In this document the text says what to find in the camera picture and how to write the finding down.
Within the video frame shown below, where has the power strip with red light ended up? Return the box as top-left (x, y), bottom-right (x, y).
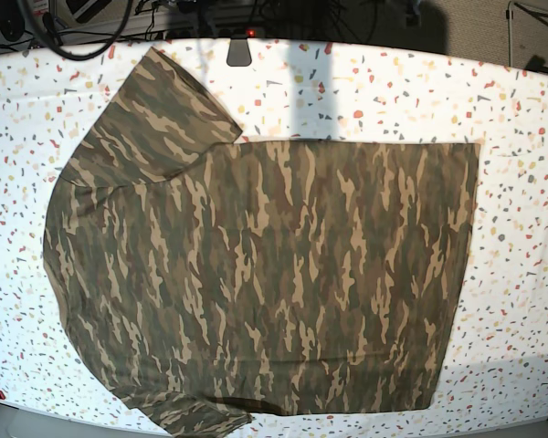
top-left (163, 26), bottom-right (266, 39)

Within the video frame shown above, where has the camouflage T-shirt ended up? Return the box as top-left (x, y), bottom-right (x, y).
top-left (43, 49), bottom-right (480, 437)

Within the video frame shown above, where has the grey camera mount base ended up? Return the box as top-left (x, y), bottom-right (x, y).
top-left (227, 38), bottom-right (252, 68)

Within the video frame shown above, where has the terrazzo pattern table cloth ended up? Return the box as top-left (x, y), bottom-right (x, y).
top-left (0, 39), bottom-right (548, 437)

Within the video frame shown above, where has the metal stand frame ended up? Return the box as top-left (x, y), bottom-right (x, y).
top-left (506, 0), bottom-right (548, 68)

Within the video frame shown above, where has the black looped cable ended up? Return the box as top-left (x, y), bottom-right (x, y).
top-left (16, 0), bottom-right (136, 62)

